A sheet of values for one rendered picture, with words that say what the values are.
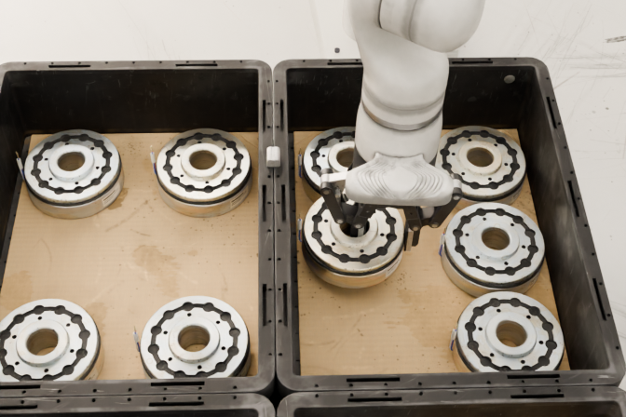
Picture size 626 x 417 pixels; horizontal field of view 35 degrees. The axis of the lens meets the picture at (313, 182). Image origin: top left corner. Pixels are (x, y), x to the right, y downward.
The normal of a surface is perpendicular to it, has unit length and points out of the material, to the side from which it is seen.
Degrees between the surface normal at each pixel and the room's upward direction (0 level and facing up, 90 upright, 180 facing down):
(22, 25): 0
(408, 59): 13
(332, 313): 0
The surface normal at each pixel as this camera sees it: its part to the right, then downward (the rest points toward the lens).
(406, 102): -0.07, 0.74
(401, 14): -0.51, 0.52
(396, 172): 0.02, -0.68
